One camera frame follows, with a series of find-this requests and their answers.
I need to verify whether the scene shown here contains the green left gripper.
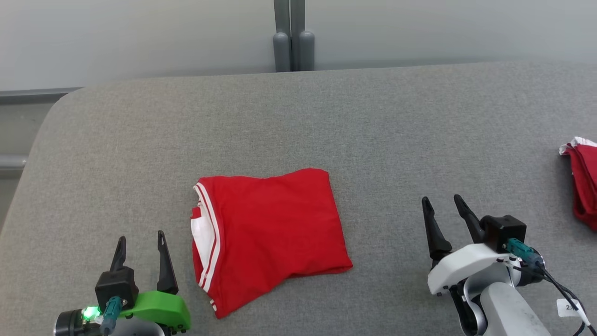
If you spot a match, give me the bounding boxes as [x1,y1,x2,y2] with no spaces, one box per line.
[109,230,192,335]

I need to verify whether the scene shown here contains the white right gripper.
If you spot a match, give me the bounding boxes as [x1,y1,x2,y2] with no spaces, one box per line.
[421,194,523,297]

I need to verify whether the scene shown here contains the red garment with white panel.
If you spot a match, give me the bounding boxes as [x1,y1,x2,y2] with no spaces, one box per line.
[190,168,354,320]

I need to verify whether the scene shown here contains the red shorts with number print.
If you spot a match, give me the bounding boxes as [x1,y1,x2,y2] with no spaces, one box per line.
[559,136,597,233]

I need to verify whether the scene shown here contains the grey partition post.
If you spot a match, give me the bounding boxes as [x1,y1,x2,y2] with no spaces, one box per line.
[273,0,294,73]
[290,0,316,72]

